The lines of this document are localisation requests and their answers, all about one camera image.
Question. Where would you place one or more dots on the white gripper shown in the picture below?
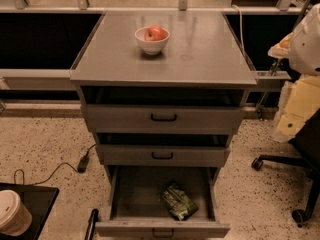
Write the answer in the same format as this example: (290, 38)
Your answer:
(306, 47)

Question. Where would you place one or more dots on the green jalapeno chip bag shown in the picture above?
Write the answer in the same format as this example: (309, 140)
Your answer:
(177, 202)

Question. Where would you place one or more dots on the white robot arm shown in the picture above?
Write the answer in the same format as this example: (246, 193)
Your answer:
(302, 48)

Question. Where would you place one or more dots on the grey drawer cabinet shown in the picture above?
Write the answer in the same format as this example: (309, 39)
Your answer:
(200, 66)

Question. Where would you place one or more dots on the bottom grey drawer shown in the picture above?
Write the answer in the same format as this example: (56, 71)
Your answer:
(136, 209)

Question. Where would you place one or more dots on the grey drawer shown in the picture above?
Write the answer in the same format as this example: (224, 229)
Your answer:
(162, 119)
(136, 209)
(184, 156)

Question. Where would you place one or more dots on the middle grey drawer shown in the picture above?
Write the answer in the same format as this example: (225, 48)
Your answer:
(184, 156)

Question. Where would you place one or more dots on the top grey drawer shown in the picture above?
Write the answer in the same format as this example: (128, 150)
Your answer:
(162, 119)

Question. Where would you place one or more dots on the black office chair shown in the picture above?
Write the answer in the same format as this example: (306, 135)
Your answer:
(307, 143)

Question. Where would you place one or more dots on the metal diagonal rod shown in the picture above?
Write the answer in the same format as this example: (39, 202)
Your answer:
(282, 5)

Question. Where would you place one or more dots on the white ceramic bowl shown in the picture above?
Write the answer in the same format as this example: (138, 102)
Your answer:
(150, 47)

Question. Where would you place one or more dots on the red apple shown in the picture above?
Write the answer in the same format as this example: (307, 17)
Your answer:
(154, 33)

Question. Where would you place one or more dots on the black side table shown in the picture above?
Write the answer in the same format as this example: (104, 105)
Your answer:
(39, 200)

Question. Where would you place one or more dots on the paper coffee cup with lid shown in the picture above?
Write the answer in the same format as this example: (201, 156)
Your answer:
(15, 218)

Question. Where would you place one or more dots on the black power adapter with cable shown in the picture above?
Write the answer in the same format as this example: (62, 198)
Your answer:
(80, 169)

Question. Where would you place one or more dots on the black handle bar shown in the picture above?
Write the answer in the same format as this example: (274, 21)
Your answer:
(91, 224)

